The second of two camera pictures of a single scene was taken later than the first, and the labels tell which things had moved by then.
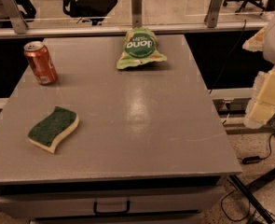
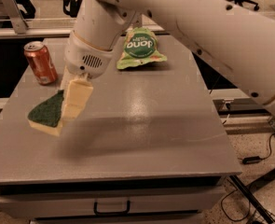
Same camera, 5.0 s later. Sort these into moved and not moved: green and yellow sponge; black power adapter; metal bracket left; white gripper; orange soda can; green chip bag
Moved: green and yellow sponge; white gripper
Not moved: green chip bag; metal bracket left; black power adapter; orange soda can
